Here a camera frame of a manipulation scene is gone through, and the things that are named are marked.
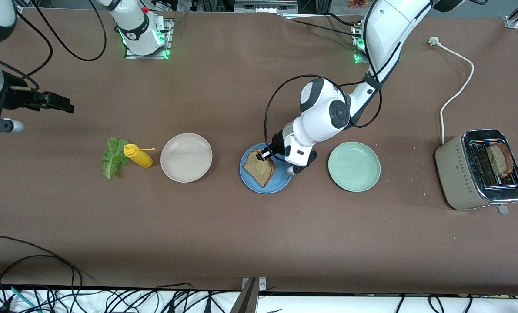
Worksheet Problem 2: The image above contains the metal table edge bracket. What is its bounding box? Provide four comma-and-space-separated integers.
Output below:
230, 277, 267, 313

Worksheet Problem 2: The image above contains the silver metal rail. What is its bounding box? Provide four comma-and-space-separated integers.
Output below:
234, 0, 299, 13

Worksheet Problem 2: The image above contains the teal cable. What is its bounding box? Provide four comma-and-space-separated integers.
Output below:
0, 283, 43, 313

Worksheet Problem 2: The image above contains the white toaster power cable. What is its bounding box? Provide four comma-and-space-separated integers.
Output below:
428, 37, 475, 145

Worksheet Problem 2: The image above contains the mint green round plate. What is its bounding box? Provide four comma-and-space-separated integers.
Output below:
328, 142, 381, 192

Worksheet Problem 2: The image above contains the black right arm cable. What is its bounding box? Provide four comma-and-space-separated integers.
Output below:
28, 0, 107, 62
0, 12, 53, 80

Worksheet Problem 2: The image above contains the brown toast bread slice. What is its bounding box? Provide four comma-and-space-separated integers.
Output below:
243, 149, 277, 189
487, 143, 515, 177

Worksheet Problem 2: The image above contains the green lettuce leaf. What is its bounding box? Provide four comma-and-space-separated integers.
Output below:
100, 138, 131, 180

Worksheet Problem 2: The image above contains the blue round plate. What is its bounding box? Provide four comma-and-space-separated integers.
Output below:
239, 143, 293, 194

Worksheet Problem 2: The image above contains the yellow mustard squeeze bottle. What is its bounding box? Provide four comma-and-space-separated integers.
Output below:
123, 143, 156, 169

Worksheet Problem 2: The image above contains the beige round plate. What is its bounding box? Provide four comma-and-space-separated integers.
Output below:
160, 133, 213, 183

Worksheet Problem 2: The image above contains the long black looped cable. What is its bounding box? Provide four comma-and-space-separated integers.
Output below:
0, 236, 84, 313

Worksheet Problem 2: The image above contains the black base supply cable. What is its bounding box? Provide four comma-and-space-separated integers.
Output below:
290, 19, 363, 40

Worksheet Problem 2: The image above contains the beige chrome toaster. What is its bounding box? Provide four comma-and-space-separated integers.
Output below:
435, 129, 518, 215

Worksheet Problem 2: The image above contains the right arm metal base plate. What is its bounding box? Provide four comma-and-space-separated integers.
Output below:
124, 17, 174, 60

